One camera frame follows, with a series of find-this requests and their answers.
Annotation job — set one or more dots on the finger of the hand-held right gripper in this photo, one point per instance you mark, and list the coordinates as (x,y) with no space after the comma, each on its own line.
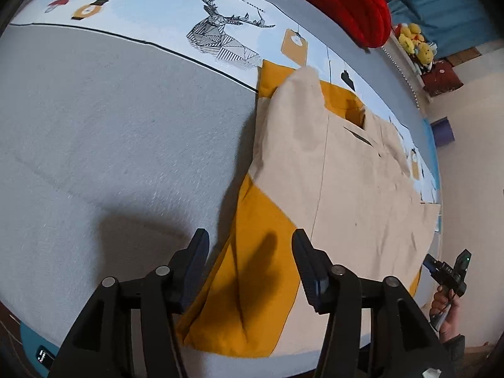
(432,264)

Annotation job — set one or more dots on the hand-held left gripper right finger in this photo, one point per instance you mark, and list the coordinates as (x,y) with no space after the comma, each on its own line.
(311,271)

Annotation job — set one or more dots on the beige and yellow jacket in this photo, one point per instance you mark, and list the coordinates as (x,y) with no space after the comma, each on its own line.
(354,185)

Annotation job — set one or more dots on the printed grey bedsheet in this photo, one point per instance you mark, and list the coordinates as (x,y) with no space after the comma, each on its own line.
(98,126)

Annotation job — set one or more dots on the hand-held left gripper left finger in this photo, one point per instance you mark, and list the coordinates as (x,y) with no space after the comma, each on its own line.
(195,267)

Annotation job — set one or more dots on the yellow plush toy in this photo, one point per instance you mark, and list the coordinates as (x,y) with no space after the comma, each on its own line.
(426,52)
(411,35)

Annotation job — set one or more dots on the dark red cushion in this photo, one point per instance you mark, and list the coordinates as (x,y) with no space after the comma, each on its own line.
(443,78)

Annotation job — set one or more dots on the small black device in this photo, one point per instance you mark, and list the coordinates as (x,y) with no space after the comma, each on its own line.
(44,354)

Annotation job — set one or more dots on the red knitted blanket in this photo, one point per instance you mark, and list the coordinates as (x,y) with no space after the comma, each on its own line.
(346,0)

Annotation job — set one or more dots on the person's right hand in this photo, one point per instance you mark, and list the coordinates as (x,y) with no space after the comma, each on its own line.
(453,319)

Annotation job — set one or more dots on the purple box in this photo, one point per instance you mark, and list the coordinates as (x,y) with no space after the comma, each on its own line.
(443,132)

